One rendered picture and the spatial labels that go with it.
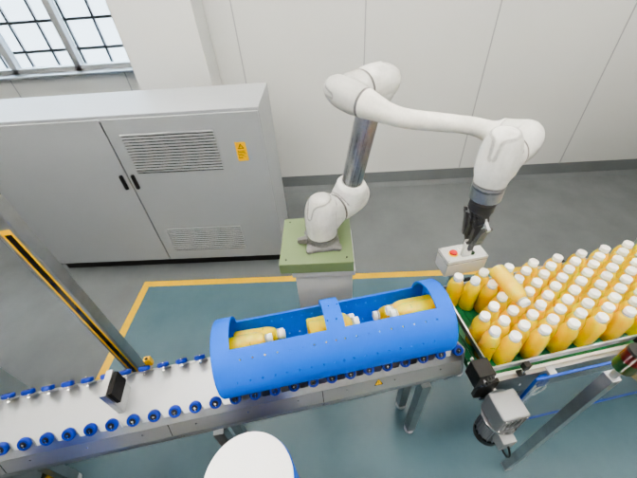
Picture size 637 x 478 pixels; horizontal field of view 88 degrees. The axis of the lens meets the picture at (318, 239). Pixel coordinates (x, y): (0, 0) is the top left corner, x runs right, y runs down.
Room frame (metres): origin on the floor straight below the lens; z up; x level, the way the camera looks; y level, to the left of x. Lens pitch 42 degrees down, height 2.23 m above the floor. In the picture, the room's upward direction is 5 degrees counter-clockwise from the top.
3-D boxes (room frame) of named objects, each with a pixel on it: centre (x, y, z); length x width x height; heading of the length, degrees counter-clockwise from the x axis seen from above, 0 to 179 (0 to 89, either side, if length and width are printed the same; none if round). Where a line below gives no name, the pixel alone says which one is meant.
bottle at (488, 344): (0.66, -0.65, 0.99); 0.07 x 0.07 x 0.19
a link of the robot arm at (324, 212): (1.28, -0.03, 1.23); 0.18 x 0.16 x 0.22; 131
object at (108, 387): (0.58, 0.81, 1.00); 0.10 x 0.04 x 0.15; 8
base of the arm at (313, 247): (1.27, 0.00, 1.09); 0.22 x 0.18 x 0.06; 92
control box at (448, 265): (1.07, -0.68, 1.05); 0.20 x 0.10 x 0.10; 98
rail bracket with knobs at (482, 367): (0.56, -0.58, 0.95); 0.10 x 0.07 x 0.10; 8
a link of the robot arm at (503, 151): (0.78, -0.51, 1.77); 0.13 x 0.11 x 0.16; 131
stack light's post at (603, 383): (0.45, -0.94, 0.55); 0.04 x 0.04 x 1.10; 8
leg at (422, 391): (0.68, -0.46, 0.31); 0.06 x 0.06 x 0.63; 8
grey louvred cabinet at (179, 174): (2.48, 1.38, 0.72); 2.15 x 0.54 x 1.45; 87
